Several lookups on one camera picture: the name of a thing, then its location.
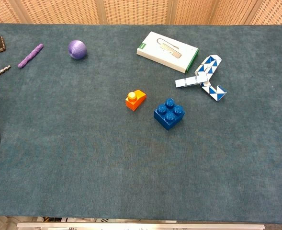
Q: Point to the orange toy brick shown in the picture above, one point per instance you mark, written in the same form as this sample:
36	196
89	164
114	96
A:
134	103

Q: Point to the blue toy brick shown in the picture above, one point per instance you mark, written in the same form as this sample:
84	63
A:
167	118

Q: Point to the white green product box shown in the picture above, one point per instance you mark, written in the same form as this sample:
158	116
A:
164	54

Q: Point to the blue white snake puzzle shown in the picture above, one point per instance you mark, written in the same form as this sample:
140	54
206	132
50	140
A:
191	81

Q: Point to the teal felt table cloth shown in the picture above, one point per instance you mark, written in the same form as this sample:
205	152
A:
83	155

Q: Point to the purple ball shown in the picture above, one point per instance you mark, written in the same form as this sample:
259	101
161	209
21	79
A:
77	49

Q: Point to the woven bamboo folding screen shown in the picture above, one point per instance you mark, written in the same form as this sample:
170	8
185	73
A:
131	12

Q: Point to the purple clay stick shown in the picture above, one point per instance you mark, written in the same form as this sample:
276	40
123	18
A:
30	55

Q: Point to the aluminium rail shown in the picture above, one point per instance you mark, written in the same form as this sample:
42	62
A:
131	226

